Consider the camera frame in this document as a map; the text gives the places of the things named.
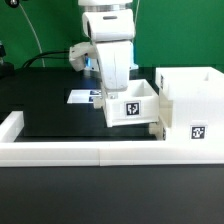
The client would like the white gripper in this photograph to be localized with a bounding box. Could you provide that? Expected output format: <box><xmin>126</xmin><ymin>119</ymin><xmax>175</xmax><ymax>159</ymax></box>
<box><xmin>94</xmin><ymin>41</ymin><xmax>132</xmax><ymax>99</ymax></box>

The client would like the white drawer tray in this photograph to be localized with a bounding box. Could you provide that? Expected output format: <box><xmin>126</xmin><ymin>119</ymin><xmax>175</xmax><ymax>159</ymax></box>
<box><xmin>149</xmin><ymin>122</ymin><xmax>166</xmax><ymax>141</ymax></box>
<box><xmin>93</xmin><ymin>79</ymin><xmax>159</xmax><ymax>127</ymax></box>

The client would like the white drawer cabinet box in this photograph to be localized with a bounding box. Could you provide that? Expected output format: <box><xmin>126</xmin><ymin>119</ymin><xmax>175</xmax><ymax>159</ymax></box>
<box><xmin>155</xmin><ymin>67</ymin><xmax>224</xmax><ymax>143</ymax></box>

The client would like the white fiducial marker sheet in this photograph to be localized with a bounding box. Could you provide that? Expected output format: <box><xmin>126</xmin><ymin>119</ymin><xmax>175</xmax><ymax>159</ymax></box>
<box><xmin>67</xmin><ymin>89</ymin><xmax>101</xmax><ymax>104</ymax></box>

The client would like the white U-shaped border frame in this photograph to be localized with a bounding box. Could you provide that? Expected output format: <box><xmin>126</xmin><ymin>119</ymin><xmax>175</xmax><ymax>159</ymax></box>
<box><xmin>0</xmin><ymin>111</ymin><xmax>224</xmax><ymax>167</ymax></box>

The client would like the black cable bundle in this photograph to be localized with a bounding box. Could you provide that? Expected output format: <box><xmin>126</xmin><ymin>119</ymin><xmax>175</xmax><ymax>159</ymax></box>
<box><xmin>21</xmin><ymin>49</ymin><xmax>73</xmax><ymax>69</ymax></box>

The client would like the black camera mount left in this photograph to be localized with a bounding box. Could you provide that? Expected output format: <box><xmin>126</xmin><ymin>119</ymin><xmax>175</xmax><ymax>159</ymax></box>
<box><xmin>0</xmin><ymin>41</ymin><xmax>14</xmax><ymax>78</ymax></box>

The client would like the thin white cable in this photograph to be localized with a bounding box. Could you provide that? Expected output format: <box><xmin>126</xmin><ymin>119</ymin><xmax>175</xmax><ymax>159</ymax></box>
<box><xmin>18</xmin><ymin>2</ymin><xmax>46</xmax><ymax>68</ymax></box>

